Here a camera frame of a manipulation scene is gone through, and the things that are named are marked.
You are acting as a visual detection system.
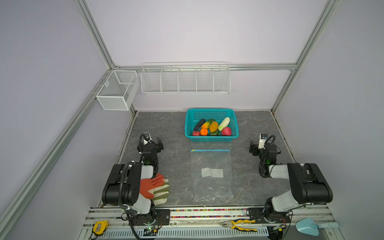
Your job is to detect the white wire shelf basket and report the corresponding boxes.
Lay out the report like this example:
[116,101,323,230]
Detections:
[141,62,232,95]

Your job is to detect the red white work glove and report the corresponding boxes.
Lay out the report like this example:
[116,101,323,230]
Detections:
[140,174,170,206]

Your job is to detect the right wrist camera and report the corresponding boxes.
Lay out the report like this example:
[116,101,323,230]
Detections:
[258,133,269,149]

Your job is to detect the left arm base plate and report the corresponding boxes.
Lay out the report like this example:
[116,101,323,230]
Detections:
[130,209,171,226]

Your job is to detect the yellow orange mango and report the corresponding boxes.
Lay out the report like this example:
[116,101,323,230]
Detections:
[209,121,219,132]

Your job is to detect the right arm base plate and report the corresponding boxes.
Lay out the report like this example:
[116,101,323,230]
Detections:
[246,207,291,224]

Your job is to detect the small orange fruit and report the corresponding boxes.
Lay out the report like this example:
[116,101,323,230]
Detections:
[200,128,209,136]

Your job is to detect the teal plastic basket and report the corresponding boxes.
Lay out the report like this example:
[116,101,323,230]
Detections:
[185,109,239,142]

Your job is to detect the yellow tape measure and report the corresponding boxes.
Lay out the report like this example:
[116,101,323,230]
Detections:
[92,221,109,236]

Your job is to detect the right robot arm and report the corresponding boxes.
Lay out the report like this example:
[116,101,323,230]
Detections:
[249,133,333,217]

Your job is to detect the light blue scoop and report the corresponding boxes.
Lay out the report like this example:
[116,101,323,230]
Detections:
[295,218,339,237]

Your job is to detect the clear zip top bag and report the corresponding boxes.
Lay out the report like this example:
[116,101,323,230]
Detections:
[191,149,233,204]

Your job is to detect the white radish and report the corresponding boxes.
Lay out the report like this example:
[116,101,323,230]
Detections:
[218,117,231,132]

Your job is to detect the yellow handled pliers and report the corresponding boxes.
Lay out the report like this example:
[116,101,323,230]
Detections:
[220,219,258,232]

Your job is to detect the pink red round fruit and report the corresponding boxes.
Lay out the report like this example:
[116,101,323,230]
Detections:
[221,127,232,136]

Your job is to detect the white slotted cable duct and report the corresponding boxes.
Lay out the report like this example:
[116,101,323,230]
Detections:
[98,227,269,240]

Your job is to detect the white mesh box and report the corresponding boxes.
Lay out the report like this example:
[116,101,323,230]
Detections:
[96,70,140,111]

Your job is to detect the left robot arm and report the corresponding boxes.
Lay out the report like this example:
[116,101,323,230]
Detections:
[102,132,166,219]

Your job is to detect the orange green corn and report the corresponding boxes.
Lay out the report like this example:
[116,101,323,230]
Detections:
[202,119,215,129]

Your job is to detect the green vegetable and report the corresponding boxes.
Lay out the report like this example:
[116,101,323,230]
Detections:
[210,130,221,136]

